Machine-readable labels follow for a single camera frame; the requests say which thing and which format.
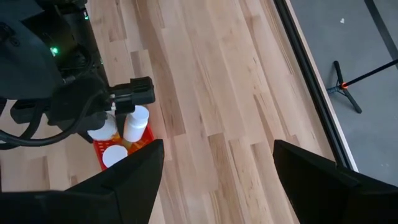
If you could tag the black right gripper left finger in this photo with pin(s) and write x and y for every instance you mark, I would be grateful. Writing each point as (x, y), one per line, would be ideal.
(136, 186)

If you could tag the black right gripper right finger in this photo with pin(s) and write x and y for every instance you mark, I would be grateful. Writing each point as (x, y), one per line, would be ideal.
(317, 193)

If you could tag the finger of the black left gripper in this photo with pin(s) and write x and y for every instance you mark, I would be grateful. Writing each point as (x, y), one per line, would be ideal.
(121, 124)

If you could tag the orange pill bottle white cap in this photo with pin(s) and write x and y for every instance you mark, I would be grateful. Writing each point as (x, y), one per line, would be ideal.
(114, 155)
(102, 132)

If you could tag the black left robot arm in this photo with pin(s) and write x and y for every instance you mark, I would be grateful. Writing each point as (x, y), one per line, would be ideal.
(28, 62)

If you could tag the red plastic basket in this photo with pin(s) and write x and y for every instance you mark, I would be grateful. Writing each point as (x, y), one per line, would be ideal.
(99, 149)

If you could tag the black tripod stand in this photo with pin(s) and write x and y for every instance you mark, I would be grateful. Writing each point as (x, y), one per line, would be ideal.
(348, 93)

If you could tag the white scrap on floor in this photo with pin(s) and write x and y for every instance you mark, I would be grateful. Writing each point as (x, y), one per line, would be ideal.
(342, 20)

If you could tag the long black floor tape strip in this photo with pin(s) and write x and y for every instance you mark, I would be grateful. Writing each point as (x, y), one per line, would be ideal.
(382, 25)

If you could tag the black metal table frame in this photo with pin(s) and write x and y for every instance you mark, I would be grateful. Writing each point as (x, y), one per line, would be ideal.
(309, 77)

